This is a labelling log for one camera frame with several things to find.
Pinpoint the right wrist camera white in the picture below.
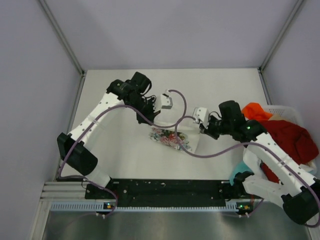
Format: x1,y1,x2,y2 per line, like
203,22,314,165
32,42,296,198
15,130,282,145
192,107,209,128

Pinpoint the left aluminium frame post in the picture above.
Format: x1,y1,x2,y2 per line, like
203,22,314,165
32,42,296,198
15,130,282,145
36,0,85,76

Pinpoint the teal t shirt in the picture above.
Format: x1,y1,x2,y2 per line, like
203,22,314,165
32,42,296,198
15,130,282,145
229,161,253,186

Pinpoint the grey slotted cable duct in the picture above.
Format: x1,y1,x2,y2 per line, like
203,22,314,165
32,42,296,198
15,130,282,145
50,201,253,213

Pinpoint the aluminium front rail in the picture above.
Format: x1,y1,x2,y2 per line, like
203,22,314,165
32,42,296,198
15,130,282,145
40,181,88,201

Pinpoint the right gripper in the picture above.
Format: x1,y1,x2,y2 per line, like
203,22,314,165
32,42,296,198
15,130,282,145
199,115,233,140

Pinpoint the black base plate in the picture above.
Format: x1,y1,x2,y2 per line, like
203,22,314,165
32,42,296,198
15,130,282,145
84,178,252,208

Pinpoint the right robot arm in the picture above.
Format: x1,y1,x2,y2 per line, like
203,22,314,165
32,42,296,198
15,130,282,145
193,100,320,225

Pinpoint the red t shirt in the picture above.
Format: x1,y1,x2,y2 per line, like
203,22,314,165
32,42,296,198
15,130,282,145
259,119,320,183

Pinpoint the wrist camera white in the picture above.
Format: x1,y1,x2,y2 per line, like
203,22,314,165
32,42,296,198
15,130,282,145
153,93,173,112
192,107,209,128

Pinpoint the orange t shirt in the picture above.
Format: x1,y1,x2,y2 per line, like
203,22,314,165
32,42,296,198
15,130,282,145
241,102,273,122

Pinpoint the white printed t shirt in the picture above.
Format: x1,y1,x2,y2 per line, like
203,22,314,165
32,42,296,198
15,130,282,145
243,148,264,177

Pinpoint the white laundry basket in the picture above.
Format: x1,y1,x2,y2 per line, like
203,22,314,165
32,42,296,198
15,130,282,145
262,105,320,173

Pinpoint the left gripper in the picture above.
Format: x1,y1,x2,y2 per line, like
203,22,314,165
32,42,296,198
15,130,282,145
127,96,160,126

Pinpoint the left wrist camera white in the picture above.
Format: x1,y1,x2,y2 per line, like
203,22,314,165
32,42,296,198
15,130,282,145
153,93,173,112

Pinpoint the aluminium frame post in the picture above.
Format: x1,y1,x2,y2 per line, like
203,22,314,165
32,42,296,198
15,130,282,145
258,0,307,74
36,0,85,76

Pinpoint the right aluminium frame post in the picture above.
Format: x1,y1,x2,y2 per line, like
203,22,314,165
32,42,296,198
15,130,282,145
258,0,307,74

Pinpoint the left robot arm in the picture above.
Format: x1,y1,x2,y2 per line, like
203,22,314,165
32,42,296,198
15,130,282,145
57,72,158,199

